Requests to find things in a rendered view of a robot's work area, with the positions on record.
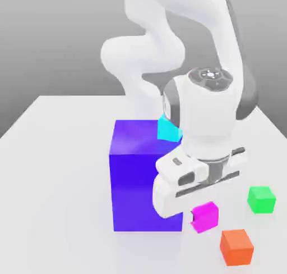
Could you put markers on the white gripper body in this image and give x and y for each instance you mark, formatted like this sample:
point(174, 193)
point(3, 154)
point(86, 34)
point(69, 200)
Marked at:
point(166, 197)

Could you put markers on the small magenta cube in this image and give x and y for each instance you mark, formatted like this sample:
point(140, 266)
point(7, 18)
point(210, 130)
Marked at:
point(206, 216)

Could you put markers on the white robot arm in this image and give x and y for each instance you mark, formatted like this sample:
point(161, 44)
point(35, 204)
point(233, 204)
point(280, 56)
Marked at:
point(208, 112)

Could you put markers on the small cyan cube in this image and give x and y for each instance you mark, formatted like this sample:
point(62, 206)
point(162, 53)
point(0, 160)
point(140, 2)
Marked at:
point(168, 130)

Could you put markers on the small orange cube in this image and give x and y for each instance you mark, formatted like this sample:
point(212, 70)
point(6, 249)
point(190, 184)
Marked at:
point(237, 248)

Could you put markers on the small green cube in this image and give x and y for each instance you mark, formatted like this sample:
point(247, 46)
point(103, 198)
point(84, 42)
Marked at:
point(261, 199)

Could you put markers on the large blue box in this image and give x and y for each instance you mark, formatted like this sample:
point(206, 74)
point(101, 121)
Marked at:
point(132, 188)

